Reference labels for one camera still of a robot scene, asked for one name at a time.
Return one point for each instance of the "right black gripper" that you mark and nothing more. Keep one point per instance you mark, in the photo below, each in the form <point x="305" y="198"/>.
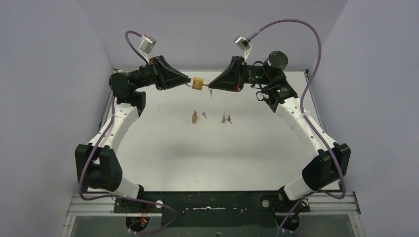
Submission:
<point x="232" y="79"/>

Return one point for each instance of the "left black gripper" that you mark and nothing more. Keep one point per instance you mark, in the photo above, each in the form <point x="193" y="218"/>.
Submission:
<point x="157" y="73"/>

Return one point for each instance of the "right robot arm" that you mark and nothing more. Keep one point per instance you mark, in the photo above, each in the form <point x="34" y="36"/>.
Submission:
<point x="329" y="158"/>

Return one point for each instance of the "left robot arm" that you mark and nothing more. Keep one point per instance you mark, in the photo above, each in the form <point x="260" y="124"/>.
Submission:
<point x="96" y="162"/>

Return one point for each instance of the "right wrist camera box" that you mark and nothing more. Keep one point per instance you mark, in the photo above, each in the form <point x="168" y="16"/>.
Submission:
<point x="244" y="45"/>

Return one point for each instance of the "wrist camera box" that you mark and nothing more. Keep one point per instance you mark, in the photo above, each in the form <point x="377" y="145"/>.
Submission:
<point x="146" y="46"/>
<point x="244" y="45"/>

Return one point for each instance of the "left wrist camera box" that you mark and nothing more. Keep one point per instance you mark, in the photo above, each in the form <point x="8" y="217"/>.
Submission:
<point x="146" y="46"/>

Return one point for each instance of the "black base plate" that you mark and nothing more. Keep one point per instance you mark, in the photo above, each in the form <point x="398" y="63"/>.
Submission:
<point x="211" y="209"/>

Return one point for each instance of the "aluminium frame rail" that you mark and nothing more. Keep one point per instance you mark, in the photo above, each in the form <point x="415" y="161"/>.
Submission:
<point x="319" y="204"/>

